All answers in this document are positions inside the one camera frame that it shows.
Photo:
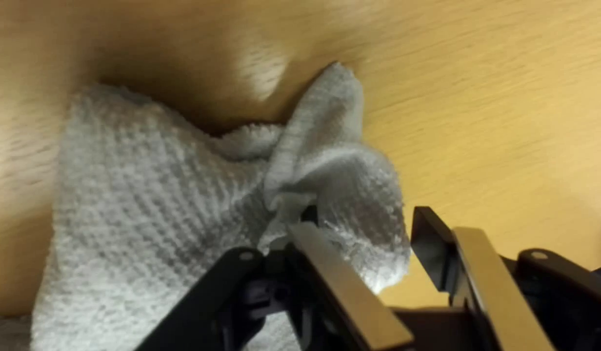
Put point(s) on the white towel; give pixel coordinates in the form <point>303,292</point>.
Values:
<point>151,215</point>

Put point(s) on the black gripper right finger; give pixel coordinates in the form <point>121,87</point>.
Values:
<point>496,286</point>

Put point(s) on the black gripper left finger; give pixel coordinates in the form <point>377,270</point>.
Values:
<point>340,293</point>

